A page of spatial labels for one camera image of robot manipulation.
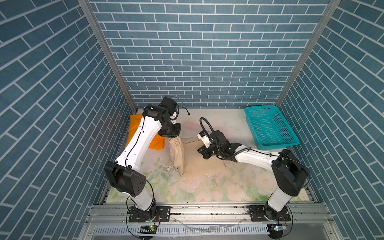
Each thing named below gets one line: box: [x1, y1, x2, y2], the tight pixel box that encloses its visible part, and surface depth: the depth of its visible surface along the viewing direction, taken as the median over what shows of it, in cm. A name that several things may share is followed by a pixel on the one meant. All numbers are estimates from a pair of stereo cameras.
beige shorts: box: [169, 134, 226, 176], surface depth 88 cm
